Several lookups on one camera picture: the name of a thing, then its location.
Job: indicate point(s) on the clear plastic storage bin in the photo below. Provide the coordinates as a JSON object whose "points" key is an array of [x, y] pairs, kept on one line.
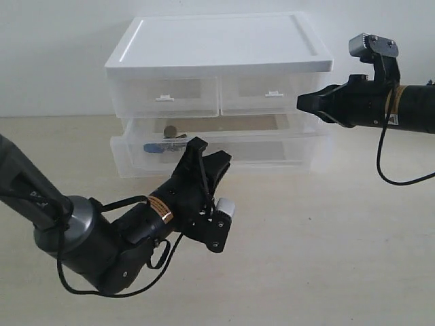
{"points": [[266, 94]]}

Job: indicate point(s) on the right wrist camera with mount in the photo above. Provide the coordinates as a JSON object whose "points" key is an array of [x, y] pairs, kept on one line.
{"points": [[380, 52]]}

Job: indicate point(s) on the white plastic drawer cabinet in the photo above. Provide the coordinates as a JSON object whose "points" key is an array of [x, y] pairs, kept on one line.
{"points": [[217, 46]]}

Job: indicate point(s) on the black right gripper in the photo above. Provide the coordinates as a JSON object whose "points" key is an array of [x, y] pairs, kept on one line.
{"points": [[361, 102]]}

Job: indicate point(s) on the bunch of keys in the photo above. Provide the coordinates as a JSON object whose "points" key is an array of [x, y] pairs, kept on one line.
{"points": [[170, 143]]}

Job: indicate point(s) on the clear wide drawer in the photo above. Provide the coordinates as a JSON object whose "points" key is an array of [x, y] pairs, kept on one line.
{"points": [[295, 141]]}

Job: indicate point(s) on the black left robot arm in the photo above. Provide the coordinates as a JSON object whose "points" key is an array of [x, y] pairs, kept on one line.
{"points": [[109, 244]]}

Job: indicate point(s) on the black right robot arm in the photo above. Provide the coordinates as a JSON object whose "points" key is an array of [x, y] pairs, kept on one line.
{"points": [[411, 108]]}

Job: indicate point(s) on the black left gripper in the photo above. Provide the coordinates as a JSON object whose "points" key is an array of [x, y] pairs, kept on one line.
{"points": [[187, 192]]}

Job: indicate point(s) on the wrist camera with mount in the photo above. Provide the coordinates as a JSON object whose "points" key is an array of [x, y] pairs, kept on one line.
{"points": [[212, 229], [380, 52]]}

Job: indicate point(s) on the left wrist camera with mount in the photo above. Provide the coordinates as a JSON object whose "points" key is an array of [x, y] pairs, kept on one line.
{"points": [[212, 229]]}

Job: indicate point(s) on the clear plastic container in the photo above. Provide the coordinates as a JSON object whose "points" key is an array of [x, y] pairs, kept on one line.
{"points": [[156, 98]]}

